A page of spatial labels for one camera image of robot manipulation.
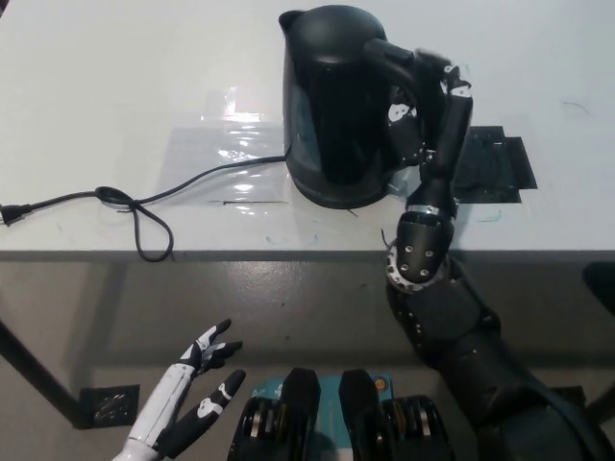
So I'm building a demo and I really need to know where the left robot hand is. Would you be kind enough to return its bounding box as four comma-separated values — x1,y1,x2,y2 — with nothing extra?
125,319,247,458

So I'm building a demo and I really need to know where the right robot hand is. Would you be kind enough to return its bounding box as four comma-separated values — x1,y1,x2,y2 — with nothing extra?
385,46,477,215

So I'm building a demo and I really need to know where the black electric kettle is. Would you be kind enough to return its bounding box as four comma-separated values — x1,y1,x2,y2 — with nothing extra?
278,8,417,203

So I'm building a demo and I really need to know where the black tape marker patch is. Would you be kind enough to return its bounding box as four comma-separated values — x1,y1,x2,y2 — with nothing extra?
453,124,538,206

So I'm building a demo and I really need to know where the black table leg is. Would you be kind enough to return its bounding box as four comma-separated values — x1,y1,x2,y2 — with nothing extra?
581,261,615,303
0,318,92,429

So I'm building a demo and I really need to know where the clear plastic sheet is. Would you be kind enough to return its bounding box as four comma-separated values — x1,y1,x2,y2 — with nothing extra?
160,85,295,206

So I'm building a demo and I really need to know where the black power cord with plug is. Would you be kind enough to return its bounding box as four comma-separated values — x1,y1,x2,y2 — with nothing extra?
0,154,288,263

